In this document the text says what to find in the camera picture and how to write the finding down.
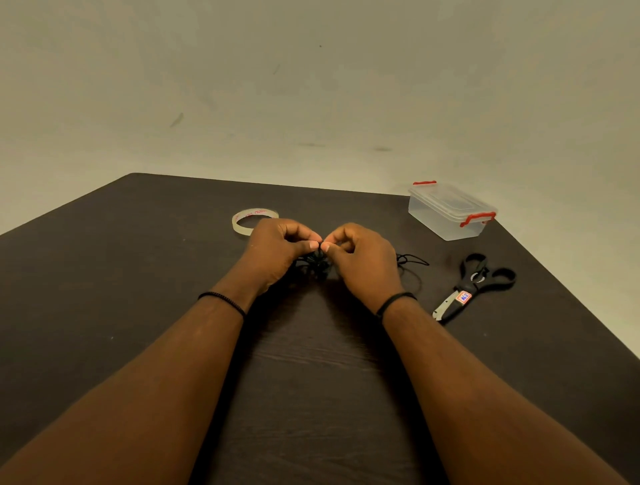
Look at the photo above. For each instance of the person's left forearm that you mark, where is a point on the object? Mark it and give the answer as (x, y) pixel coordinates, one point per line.
(145, 394)

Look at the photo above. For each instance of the person's right thumb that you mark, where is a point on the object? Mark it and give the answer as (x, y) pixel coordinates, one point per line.
(332, 252)

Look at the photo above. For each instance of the clear adhesive tape roll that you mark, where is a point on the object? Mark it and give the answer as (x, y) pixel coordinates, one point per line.
(254, 221)

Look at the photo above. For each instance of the person's right forearm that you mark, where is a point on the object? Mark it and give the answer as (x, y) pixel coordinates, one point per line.
(480, 404)

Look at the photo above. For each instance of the clear plastic box red clips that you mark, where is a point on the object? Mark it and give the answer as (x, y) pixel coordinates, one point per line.
(450, 210)

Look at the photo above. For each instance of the person's left hand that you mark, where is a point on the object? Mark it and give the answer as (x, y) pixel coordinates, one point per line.
(270, 252)

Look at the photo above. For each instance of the person's right hand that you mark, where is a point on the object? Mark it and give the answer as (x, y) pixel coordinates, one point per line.
(365, 265)

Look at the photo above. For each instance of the person's left thumb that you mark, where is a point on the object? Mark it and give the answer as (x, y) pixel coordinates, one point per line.
(306, 247)

